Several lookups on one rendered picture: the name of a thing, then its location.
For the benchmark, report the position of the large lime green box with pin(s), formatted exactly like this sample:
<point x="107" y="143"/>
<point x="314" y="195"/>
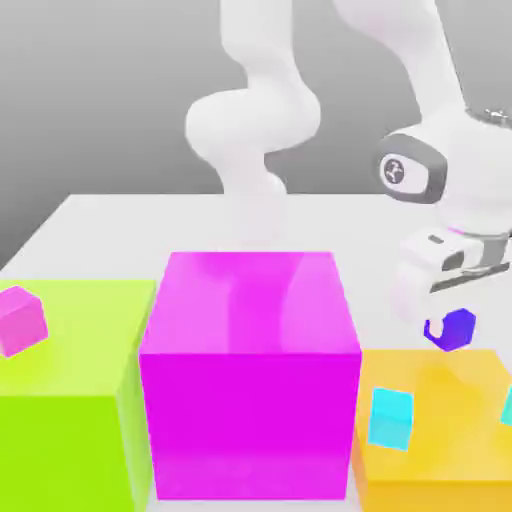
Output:
<point x="60" y="440"/>

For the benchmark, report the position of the small pink cube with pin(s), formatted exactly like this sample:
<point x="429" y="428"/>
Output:
<point x="22" y="322"/>

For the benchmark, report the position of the small cyan cube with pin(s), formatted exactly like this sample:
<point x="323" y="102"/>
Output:
<point x="508" y="408"/>
<point x="391" y="418"/>

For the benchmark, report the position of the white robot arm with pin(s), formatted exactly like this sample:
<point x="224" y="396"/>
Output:
<point x="260" y="120"/>

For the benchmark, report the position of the small blue cube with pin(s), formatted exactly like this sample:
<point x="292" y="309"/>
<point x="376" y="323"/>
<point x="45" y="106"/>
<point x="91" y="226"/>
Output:
<point x="458" y="330"/>

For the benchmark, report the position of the large orange box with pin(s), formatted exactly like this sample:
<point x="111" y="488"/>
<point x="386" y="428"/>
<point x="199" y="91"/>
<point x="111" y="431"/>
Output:
<point x="448" y="460"/>

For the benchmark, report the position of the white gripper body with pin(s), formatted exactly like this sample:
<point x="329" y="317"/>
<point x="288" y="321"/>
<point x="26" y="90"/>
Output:
<point x="412" y="292"/>

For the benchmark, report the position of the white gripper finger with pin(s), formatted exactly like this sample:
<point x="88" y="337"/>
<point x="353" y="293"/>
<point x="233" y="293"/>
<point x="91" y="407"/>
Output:
<point x="435" y="324"/>

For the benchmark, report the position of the large magenta box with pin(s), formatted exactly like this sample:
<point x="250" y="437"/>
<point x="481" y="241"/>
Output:
<point x="248" y="420"/>

